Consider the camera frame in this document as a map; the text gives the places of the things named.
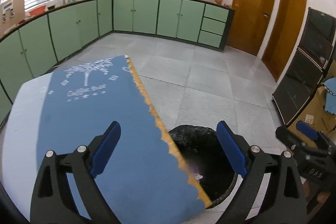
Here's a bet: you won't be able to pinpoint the black lined trash bin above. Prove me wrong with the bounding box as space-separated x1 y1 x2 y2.
169 124 238 209

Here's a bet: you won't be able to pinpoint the green lower kitchen cabinets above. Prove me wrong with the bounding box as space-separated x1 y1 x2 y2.
1 0 235 120

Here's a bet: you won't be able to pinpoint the right hand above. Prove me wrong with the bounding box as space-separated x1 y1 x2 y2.
302 180 330 219

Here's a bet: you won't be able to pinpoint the brown cardboard carton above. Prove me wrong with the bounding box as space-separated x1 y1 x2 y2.
288 77 335 139

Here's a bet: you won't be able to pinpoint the blue tree-print tablecloth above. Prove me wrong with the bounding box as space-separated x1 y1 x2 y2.
2 54 213 224

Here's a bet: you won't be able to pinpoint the black glass cabinet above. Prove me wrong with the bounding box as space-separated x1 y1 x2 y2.
272 7 335 126

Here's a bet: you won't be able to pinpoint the brown wooden door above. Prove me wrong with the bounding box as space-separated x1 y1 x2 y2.
227 0 275 56
261 0 307 81

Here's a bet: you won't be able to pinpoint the red plastic basin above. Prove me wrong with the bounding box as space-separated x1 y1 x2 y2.
29 5 46 17

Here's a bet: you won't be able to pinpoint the brown cardboard box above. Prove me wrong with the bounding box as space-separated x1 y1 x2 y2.
0 0 25 37

